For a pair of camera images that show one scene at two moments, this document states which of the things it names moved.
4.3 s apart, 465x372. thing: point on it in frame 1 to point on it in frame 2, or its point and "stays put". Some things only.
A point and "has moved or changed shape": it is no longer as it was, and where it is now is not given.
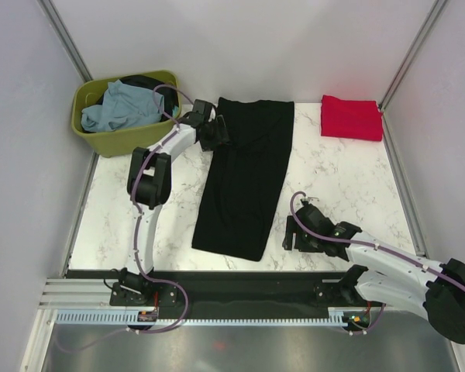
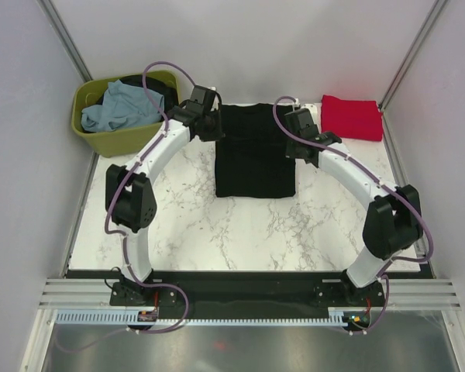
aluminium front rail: [78, 294] stays put
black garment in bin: [170, 95] stays put
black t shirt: [246, 178] has moved or changed shape
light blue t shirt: [123, 106] stays put
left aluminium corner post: [66, 38] stays put
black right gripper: [290, 229] to [290, 152]
